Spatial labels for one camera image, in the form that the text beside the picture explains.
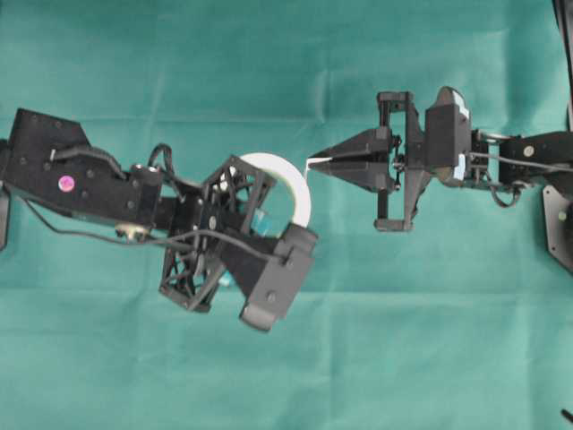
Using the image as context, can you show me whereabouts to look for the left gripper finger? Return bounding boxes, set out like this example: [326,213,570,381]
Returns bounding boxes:
[158,241,224,313]
[201,156,276,233]

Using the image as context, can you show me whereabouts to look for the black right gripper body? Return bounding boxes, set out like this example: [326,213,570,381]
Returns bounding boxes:
[374,91,430,232]

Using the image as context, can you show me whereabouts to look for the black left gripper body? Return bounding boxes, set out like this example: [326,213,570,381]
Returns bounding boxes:
[172,180,249,259]

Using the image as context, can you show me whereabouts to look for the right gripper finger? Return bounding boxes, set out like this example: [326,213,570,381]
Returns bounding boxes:
[309,160,395,193]
[308,126,394,161]

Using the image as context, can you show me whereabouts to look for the white duct tape roll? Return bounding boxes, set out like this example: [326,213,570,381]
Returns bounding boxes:
[240,152,312,228]

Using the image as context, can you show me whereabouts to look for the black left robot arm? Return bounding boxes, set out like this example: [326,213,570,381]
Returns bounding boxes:
[1,108,279,312]

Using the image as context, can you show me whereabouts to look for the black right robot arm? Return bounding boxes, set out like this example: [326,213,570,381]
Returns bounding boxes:
[307,86,572,232]

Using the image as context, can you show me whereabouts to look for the green cloth table cover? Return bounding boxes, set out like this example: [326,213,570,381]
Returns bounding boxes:
[1,1,572,429]

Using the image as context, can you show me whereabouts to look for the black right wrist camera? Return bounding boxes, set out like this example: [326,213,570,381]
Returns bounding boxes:
[424,86,471,187]

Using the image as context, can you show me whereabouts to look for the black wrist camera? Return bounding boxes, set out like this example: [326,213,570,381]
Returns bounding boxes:
[219,223,318,331]
[424,86,471,187]

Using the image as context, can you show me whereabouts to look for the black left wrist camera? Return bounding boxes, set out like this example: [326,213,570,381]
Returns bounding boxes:
[219,223,318,331]

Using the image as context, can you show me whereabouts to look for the black right camera cable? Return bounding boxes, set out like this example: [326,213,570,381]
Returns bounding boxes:
[467,150,573,174]

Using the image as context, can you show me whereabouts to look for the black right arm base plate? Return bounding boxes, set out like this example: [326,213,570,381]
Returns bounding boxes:
[542,174,572,272]

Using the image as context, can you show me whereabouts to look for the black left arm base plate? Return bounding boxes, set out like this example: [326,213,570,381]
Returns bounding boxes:
[0,182,11,251]

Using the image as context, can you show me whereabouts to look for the black frame post right edge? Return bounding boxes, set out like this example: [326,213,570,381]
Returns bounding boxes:
[552,0,573,131]

